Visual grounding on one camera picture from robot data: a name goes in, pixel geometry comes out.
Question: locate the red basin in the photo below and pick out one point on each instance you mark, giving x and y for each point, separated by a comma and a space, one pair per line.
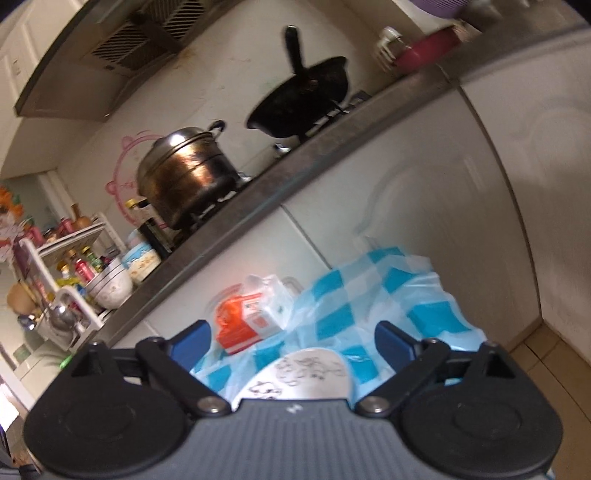
427, 48

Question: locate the blue cartoon print bowl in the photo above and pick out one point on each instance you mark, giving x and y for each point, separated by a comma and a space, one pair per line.
300, 376

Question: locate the gas stove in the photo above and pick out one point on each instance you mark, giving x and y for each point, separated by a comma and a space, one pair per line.
277, 152

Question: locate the cartoon wall decoration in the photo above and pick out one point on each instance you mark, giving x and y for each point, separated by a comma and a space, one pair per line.
11, 221

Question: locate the dark oil bottle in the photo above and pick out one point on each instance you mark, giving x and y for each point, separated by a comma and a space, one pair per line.
147, 226

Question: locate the white kitchen cabinet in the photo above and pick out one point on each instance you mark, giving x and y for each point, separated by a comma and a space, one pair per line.
415, 184

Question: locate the metal ladle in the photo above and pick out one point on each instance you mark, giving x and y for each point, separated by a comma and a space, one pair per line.
60, 316

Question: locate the pink wall sticker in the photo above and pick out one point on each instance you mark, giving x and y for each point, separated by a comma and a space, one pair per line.
124, 184

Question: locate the black wok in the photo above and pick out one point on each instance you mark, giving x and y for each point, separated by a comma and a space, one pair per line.
300, 97

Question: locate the orange packet in plastic bag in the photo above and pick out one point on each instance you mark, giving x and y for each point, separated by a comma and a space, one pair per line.
240, 323

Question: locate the blue checked tablecloth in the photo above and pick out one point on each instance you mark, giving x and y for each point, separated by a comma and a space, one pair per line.
369, 295

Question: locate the blue and white food bowl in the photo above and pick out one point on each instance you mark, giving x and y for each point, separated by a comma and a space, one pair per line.
141, 261

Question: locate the white seasoning rack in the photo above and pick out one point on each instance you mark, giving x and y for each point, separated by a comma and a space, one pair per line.
60, 258

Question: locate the steel range hood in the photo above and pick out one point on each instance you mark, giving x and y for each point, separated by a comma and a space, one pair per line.
106, 50

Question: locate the steel steamer pot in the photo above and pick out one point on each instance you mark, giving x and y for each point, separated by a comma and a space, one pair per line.
189, 175

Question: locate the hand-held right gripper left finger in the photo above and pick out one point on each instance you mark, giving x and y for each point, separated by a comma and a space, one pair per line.
189, 346

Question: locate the stacked white patterned bowls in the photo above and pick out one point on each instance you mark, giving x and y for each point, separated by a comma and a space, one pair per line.
111, 284

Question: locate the purple colander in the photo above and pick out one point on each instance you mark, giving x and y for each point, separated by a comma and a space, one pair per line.
434, 7

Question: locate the grey kitchen countertop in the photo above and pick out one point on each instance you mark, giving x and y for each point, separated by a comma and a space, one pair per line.
277, 194

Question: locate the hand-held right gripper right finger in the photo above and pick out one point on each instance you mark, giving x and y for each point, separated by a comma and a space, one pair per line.
392, 344

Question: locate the green plastic object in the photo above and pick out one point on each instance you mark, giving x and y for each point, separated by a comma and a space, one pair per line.
67, 362

